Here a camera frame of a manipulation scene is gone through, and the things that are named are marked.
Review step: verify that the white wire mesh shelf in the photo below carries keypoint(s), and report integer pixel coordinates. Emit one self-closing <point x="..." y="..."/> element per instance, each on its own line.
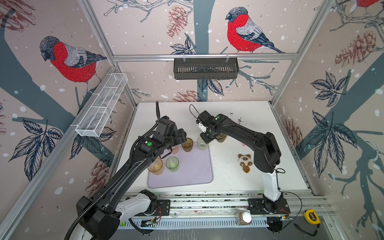
<point x="99" y="112"/>

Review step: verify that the yellow tape measure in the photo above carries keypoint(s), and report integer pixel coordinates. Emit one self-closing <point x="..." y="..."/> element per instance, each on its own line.
<point x="311" y="217"/>

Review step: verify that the yellow glass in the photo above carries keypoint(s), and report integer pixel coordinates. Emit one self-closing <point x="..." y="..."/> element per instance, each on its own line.
<point x="156" y="168"/>

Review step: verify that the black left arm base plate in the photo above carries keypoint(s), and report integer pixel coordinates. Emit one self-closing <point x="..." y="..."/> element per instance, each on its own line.
<point x="162" y="208"/>

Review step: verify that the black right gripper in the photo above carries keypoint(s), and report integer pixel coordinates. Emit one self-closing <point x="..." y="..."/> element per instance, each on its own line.
<point x="206" y="139"/>

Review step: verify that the small green glass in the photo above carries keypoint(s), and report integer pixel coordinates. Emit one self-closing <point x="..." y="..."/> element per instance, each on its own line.
<point x="172" y="164"/>

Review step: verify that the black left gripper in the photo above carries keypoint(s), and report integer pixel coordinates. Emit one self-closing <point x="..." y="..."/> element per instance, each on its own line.
<point x="181" y="136"/>

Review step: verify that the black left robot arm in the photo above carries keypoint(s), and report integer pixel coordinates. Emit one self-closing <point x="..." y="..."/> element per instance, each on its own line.
<point x="103" y="212"/>

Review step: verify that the pale green frosted glass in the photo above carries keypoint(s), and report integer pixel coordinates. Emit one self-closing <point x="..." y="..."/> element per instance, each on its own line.
<point x="201" y="144"/>

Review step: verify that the olive amber glass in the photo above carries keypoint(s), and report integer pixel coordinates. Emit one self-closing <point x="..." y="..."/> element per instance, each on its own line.
<point x="188" y="145"/>

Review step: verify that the lilac plastic tray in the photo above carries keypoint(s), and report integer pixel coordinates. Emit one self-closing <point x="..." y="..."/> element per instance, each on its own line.
<point x="195" y="168"/>

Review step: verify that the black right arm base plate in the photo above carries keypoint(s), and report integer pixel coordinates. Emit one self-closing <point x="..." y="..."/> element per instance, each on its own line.
<point x="261" y="206"/>

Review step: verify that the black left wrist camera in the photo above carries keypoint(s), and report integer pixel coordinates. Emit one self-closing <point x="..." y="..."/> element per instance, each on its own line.
<point x="166" y="127"/>

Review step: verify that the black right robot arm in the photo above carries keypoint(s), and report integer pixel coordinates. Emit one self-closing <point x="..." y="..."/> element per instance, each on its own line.
<point x="266" y="152"/>

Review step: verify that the pink glass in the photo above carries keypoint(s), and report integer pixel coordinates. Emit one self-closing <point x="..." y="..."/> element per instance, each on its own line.
<point x="175" y="149"/>

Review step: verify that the brown white bear toy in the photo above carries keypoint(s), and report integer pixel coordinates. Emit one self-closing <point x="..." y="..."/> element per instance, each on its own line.
<point x="245" y="161"/>

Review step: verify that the brown tall glass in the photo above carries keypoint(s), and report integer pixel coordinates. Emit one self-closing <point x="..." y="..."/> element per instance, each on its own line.
<point x="221" y="138"/>

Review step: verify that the black hanging wire basket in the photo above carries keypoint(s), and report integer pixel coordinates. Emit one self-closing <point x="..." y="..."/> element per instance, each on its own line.
<point x="206" y="69"/>

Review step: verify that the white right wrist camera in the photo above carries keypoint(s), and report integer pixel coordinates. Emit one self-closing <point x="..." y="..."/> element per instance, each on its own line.
<point x="202" y="123"/>

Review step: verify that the white lidded jar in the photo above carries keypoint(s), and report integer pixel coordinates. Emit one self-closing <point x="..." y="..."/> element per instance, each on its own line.
<point x="244" y="217"/>

